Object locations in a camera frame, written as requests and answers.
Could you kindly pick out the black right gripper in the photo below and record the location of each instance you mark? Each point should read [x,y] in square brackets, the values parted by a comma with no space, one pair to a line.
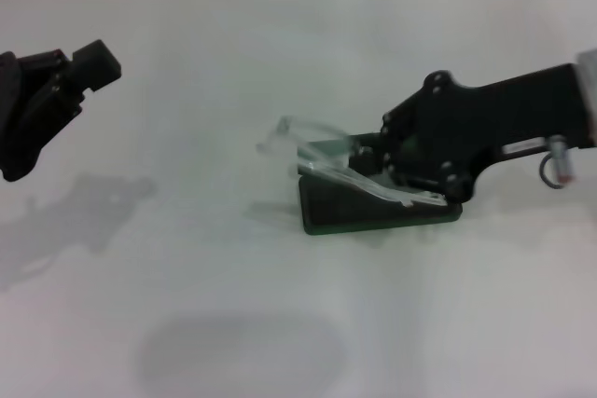
[490,113]

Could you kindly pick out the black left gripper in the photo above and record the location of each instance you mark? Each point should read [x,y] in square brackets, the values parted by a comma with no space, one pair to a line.
[18,127]

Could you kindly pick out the green glasses case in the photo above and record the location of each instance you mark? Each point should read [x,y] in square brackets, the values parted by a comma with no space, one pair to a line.
[354,216]

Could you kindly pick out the clear white glasses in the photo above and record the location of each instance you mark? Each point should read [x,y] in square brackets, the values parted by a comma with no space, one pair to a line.
[322,166]

